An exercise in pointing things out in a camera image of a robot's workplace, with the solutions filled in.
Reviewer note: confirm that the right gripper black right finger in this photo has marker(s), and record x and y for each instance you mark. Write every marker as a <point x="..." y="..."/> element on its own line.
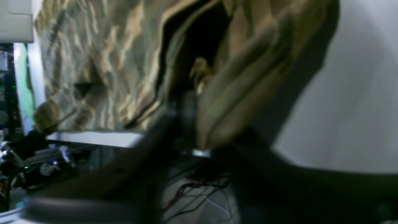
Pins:
<point x="271" y="190"/>

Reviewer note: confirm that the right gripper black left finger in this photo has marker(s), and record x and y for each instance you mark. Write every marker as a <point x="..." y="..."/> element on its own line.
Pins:
<point x="128" y="190"/>

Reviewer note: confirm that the camouflage T-shirt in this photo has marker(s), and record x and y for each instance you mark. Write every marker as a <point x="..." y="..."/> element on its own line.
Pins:
<point x="113" y="65"/>

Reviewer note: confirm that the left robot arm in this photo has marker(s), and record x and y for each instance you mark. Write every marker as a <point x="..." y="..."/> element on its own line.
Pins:
<point x="34" y="162"/>

